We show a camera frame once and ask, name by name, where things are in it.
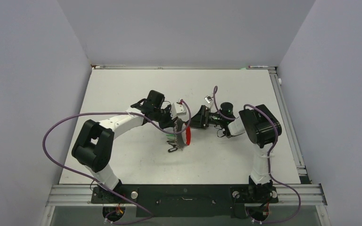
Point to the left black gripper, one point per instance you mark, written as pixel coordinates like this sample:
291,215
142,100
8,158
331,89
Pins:
169,123

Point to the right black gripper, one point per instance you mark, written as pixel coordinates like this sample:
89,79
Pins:
201,118

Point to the grey red keyring holder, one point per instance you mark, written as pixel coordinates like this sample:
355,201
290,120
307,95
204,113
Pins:
183,138

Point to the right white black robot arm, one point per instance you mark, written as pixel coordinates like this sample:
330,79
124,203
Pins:
262,129

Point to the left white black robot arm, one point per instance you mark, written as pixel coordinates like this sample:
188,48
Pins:
94,144

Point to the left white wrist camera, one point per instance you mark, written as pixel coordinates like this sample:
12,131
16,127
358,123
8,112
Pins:
178,109

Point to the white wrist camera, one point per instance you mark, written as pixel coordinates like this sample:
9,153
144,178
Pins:
178,109
208,99

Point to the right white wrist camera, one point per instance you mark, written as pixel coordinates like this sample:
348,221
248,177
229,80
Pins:
208,99

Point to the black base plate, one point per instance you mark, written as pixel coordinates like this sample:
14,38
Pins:
198,200

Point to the aluminium back rail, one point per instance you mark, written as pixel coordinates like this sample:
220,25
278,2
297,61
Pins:
127,67

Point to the aluminium rail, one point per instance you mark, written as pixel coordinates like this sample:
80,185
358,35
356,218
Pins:
127,67
289,128
81,195

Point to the aluminium right side rail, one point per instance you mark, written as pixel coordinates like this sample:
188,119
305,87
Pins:
289,128

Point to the aluminium front rail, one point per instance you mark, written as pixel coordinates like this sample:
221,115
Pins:
81,195

